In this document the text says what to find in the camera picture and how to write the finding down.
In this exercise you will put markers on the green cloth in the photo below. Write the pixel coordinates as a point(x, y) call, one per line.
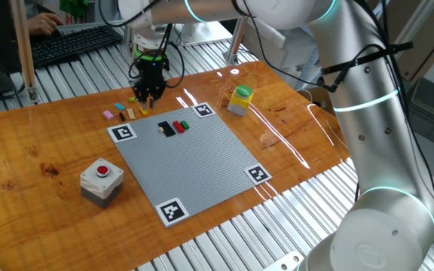
point(74, 7)

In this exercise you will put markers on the operator bare hand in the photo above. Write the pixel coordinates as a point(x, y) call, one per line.
point(43, 23)

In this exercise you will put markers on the narrow black Lego brick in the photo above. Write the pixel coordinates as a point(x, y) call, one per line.
point(121, 117)

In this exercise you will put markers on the long tan Lego brick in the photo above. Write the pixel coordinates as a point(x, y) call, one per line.
point(131, 113)

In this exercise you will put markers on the black keyboard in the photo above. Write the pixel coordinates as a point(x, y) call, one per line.
point(74, 43)

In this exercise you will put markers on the wide black Lego plate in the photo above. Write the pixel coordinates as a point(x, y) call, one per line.
point(169, 130)

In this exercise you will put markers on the grey metal shelf frame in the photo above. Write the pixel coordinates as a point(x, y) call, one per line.
point(307, 67)

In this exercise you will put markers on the red push button box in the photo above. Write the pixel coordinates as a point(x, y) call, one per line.
point(100, 188)

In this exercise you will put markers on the pink Lego brick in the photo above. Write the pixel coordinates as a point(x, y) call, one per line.
point(108, 114)

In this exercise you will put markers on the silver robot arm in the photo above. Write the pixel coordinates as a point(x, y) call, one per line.
point(390, 233)

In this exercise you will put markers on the lime Lego brick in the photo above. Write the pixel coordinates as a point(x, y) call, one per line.
point(131, 100)

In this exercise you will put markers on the paper fiducial marker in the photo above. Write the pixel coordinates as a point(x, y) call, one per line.
point(258, 174)
point(203, 110)
point(122, 133)
point(172, 211)

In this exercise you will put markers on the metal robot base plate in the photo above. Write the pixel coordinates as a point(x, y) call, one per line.
point(285, 263)

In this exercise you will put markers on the slanted aluminium profile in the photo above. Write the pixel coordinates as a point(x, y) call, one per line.
point(416, 17)

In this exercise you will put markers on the tan frame post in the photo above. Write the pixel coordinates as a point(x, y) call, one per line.
point(24, 49)

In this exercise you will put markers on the white foam block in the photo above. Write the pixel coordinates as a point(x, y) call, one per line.
point(266, 41)

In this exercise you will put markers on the aluminium frame post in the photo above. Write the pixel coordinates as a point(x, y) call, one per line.
point(127, 34)

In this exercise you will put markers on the cyan Lego brick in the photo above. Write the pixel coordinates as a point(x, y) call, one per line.
point(119, 106)

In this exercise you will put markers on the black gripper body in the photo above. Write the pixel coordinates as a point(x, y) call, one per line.
point(149, 79)

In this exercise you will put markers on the green button yellow box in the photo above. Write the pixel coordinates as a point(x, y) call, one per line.
point(239, 103)

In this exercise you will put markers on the orange wooden board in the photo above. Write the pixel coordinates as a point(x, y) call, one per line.
point(32, 226)

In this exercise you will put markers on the yellow Lego brick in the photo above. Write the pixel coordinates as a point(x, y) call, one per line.
point(144, 111)

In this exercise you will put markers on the dark green Lego brick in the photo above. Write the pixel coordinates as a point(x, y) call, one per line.
point(184, 125)

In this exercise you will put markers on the red Lego brick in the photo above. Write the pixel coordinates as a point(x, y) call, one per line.
point(178, 126)

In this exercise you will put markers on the grey Lego baseplate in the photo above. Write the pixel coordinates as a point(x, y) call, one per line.
point(194, 169)

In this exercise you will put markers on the open cardboard box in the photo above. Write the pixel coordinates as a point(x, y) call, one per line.
point(320, 96)

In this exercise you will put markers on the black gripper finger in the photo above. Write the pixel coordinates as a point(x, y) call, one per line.
point(150, 101)
point(140, 98)

